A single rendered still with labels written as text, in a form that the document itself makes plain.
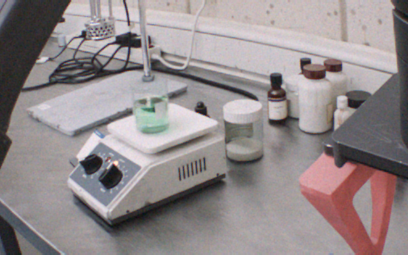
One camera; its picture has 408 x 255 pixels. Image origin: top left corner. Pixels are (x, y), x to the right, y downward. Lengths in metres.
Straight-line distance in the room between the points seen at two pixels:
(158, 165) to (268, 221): 0.16
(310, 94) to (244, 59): 0.33
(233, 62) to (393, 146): 1.09
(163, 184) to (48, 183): 0.21
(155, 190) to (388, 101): 0.57
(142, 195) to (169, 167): 0.05
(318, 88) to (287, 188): 0.21
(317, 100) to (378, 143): 0.76
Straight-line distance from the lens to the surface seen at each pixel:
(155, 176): 0.78
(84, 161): 0.83
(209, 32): 1.33
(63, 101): 1.24
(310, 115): 0.99
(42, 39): 0.46
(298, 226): 0.75
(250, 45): 1.25
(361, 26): 1.11
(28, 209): 0.86
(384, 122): 0.24
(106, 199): 0.77
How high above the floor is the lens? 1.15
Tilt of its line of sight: 23 degrees down
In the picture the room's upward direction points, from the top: 5 degrees counter-clockwise
